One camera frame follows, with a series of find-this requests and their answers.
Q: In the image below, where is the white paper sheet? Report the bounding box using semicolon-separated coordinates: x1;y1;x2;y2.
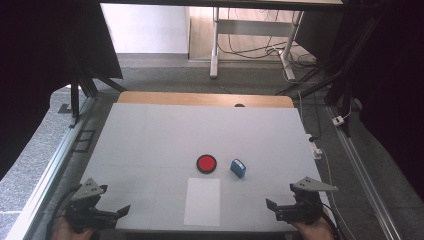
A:
183;177;222;227

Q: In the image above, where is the round red ink pad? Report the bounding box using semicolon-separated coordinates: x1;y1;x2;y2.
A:
195;154;218;175

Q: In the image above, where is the person's right hand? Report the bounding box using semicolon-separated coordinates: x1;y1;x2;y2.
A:
291;213;335;240

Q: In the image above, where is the white power strip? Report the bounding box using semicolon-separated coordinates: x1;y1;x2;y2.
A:
305;133;324;161

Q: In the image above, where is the aluminium rail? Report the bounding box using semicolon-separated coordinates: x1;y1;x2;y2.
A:
324;104;402;240
3;95;98;240

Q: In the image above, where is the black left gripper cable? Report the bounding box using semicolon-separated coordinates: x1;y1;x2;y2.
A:
44;185;83;240

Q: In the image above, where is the black metal stand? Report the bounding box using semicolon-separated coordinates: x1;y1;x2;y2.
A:
58;54;128;130

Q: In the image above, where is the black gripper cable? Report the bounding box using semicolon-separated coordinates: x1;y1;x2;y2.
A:
320;202;342;240
44;185;83;240

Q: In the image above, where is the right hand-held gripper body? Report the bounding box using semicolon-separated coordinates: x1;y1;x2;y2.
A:
275;176;338;225

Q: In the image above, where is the tangle of black cables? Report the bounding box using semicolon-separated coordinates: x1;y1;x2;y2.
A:
217;8;318;69

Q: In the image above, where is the blue stamp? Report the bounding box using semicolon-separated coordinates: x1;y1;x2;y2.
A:
229;158;247;180

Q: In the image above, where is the wooden table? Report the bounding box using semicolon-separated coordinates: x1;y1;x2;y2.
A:
117;91;295;109

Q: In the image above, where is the white desk frame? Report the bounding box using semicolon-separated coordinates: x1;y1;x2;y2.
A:
209;6;305;82

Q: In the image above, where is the white table mat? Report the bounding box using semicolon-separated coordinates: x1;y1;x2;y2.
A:
74;102;340;233

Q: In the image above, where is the black curtain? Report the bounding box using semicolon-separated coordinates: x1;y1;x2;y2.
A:
326;0;424;203
0;0;124;181

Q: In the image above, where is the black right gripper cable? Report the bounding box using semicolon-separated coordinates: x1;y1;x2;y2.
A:
320;202;342;240

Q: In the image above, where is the white cable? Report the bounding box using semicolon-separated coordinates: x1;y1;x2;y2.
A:
319;149;350;240

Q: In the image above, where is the person's left hand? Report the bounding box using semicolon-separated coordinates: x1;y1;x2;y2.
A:
49;219;96;240

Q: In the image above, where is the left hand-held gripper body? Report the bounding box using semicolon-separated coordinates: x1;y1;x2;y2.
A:
64;177;118;234

